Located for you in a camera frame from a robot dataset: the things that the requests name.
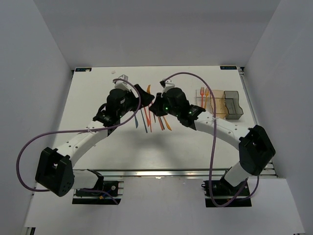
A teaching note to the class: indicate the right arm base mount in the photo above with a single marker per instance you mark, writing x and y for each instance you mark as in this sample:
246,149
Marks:
222,195

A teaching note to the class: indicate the clear plastic container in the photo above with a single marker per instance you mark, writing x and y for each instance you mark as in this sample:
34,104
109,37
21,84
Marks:
203,99

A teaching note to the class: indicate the red-orange plastic chopstick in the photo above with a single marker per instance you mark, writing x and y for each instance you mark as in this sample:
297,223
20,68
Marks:
150,120

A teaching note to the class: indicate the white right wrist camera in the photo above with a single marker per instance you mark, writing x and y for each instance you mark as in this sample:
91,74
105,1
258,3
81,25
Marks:
166,84

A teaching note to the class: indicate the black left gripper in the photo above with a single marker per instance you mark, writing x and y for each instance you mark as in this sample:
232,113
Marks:
145,97

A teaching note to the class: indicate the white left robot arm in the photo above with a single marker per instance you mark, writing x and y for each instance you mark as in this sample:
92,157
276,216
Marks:
55,169

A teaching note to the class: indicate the orange translucent plastic container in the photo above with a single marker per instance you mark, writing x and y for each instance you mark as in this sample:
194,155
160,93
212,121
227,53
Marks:
219,99

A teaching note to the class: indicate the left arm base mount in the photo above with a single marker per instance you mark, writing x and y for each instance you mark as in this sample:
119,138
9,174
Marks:
109,193

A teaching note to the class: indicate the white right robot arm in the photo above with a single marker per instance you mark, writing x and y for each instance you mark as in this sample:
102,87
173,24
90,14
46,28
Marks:
201,120

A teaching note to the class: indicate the grey translucent plastic container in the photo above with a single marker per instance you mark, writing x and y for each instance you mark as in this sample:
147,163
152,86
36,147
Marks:
231,100

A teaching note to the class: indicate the yellow plastic knife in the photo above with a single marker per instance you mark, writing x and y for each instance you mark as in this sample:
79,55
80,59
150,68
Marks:
166,123

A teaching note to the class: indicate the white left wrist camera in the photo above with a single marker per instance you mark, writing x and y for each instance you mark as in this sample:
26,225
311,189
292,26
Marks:
121,82

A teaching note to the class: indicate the small yellow plastic fork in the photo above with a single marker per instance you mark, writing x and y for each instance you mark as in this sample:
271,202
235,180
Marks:
148,89

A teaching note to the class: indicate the red-orange plastic fork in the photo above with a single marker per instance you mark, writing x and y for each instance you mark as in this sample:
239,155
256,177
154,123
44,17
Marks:
202,96

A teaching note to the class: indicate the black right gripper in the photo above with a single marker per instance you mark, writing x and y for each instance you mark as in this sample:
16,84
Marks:
156,107

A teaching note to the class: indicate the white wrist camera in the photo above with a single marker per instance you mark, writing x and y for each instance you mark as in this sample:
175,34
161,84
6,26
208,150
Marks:
166,84
121,82

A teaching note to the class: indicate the aluminium table front rail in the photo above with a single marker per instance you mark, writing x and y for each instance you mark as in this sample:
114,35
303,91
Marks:
268,172

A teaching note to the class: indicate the teal plastic knife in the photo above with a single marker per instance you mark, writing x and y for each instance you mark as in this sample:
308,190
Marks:
136,122

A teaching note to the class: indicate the red-orange plastic knife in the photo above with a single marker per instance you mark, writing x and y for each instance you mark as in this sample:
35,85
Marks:
146,115

